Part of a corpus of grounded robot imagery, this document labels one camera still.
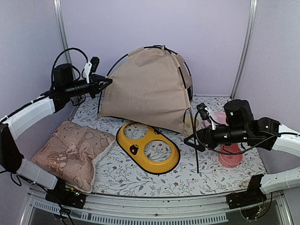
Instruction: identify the right aluminium frame post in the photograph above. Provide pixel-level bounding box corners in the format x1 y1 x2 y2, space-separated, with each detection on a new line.
230 0 258 99

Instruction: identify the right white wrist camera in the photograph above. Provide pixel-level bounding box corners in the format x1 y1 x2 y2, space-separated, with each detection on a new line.
196 103 218 130

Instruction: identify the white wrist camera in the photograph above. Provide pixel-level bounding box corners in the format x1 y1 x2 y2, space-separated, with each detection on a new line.
196 103 218 130
82 56 100 83

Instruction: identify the pink flat plate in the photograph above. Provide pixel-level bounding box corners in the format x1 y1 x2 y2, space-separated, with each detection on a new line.
204 112 227 127

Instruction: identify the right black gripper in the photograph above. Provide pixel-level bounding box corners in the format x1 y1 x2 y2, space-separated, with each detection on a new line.
184 124 249 151

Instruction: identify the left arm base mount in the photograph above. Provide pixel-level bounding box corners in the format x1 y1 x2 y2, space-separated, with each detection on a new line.
45 178 86 209

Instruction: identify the pink cat-ear bowl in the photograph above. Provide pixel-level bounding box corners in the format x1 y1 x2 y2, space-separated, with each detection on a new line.
218 143 243 168

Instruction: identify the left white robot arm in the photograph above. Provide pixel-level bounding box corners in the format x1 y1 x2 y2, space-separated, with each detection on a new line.
0 62 115 203

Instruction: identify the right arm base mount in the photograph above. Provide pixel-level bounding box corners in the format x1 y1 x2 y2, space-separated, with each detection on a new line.
226 174 267 220

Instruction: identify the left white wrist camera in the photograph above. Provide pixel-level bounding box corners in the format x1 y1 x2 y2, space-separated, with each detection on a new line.
82 56 100 83

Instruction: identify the left aluminium frame post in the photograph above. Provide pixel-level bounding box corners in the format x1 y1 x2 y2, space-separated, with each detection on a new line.
53 0 68 50

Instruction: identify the front aluminium table rail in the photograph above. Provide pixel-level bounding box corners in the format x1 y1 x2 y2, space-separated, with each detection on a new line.
20 188 295 225

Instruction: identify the brown patterned pet cushion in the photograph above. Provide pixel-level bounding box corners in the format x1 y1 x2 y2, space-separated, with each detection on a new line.
31 121 115 193

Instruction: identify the yellow double bowl holder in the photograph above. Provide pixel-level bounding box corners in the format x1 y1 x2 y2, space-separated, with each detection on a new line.
116 121 180 175

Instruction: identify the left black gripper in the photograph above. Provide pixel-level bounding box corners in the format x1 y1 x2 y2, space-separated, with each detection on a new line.
65 74 112 98

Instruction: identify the beige fabric pet tent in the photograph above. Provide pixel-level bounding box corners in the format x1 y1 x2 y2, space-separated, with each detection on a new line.
97 45 193 134

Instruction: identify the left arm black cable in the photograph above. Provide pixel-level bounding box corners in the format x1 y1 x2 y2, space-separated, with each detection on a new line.
50 47 90 92

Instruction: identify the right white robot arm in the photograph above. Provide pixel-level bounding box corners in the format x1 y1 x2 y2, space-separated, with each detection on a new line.
184 99 300 204

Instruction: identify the aluminium frame post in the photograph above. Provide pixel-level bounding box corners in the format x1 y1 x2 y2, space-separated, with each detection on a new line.
53 0 68 50
230 0 258 99

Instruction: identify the cream small bowl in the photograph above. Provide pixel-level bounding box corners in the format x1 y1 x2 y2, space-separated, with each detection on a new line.
184 114 201 132

